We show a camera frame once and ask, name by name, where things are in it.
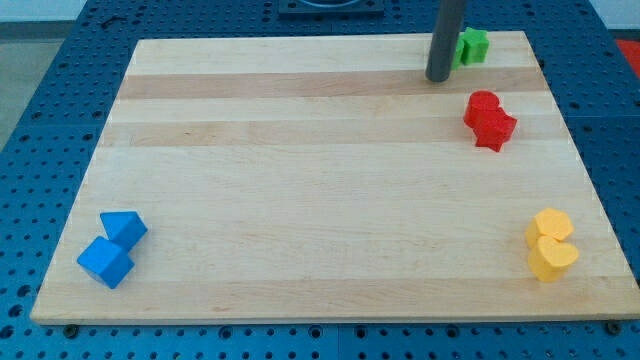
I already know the wooden board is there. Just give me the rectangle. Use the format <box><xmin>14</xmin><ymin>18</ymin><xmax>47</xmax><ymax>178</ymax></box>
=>
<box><xmin>31</xmin><ymin>31</ymin><xmax>639</xmax><ymax>325</ymax></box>

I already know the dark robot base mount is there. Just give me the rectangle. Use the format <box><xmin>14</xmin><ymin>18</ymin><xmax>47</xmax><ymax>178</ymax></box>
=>
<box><xmin>277</xmin><ymin>0</ymin><xmax>385</xmax><ymax>18</ymax></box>

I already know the blue triangle block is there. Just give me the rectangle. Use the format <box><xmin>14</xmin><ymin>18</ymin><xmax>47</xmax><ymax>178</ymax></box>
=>
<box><xmin>100</xmin><ymin>211</ymin><xmax>148</xmax><ymax>252</ymax></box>

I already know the red star block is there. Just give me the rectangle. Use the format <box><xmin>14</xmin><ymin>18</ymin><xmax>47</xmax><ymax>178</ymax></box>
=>
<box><xmin>473</xmin><ymin>108</ymin><xmax>517</xmax><ymax>152</ymax></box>

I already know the blue perforated table plate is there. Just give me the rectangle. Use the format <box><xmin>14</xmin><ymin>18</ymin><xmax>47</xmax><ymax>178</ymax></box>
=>
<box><xmin>1</xmin><ymin>0</ymin><xmax>639</xmax><ymax>359</ymax></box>

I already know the grey cylindrical robot arm rod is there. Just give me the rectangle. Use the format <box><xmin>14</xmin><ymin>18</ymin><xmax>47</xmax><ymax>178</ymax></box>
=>
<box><xmin>425</xmin><ymin>0</ymin><xmax>467</xmax><ymax>83</ymax></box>

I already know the green block behind rod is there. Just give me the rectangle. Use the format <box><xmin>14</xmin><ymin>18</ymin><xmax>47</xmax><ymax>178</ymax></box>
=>
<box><xmin>451</xmin><ymin>37</ymin><xmax>465</xmax><ymax>70</ymax></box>

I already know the red cylinder block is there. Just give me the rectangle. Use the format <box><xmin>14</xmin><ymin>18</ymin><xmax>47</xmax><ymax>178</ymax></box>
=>
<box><xmin>463</xmin><ymin>90</ymin><xmax>500</xmax><ymax>128</ymax></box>

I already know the blue cube block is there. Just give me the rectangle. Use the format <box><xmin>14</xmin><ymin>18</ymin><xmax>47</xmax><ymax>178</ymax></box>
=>
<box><xmin>77</xmin><ymin>236</ymin><xmax>134</xmax><ymax>289</ymax></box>

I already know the yellow heart block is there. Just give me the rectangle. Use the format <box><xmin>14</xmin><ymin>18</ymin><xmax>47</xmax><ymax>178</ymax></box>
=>
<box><xmin>527</xmin><ymin>236</ymin><xmax>580</xmax><ymax>282</ymax></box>

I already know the green star block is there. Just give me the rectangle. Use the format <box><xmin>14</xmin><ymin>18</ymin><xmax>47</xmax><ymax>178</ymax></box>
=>
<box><xmin>461</xmin><ymin>27</ymin><xmax>490</xmax><ymax>65</ymax></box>

